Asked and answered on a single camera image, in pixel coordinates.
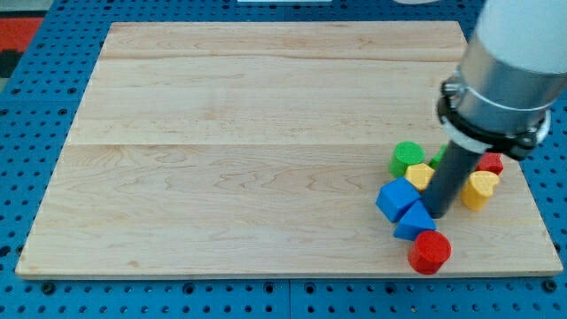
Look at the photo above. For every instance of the blue cube block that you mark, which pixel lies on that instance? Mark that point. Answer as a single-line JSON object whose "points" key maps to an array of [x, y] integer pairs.
{"points": [[396, 197]]}

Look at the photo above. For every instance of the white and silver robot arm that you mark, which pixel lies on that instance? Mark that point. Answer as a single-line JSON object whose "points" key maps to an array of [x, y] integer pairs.
{"points": [[513, 70]]}

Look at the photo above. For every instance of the light wooden board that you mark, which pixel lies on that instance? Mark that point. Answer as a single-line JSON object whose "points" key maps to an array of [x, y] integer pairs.
{"points": [[232, 150]]}

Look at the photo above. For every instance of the green cylinder block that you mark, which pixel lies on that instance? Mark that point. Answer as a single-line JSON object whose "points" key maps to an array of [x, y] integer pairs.
{"points": [[405, 154]]}

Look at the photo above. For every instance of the yellow pentagon block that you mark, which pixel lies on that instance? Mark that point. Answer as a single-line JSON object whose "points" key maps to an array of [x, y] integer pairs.
{"points": [[419, 175]]}

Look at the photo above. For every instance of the blue triangular prism block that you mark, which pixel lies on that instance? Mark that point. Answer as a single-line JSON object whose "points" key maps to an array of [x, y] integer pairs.
{"points": [[415, 221]]}

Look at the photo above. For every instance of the green block behind rod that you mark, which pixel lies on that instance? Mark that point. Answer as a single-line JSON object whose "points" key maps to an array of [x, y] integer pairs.
{"points": [[437, 157]]}

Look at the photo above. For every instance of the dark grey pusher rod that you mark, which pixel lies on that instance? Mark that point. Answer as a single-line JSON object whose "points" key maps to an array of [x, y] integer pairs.
{"points": [[450, 175]]}

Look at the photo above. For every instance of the red cylinder block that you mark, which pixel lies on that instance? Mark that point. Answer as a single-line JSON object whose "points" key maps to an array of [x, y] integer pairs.
{"points": [[429, 252]]}

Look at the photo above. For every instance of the yellow heart block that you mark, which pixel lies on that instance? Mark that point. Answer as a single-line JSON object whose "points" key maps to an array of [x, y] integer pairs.
{"points": [[478, 189]]}

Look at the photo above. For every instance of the white round object top edge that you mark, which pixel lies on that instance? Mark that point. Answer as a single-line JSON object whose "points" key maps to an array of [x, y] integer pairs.
{"points": [[415, 2]]}

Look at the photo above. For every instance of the red block behind rod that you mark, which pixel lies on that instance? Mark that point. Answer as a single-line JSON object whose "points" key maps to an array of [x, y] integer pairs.
{"points": [[491, 162]]}

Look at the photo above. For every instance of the red and black floor mat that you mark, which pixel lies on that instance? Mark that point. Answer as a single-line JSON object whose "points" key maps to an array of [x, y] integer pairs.
{"points": [[18, 29]]}

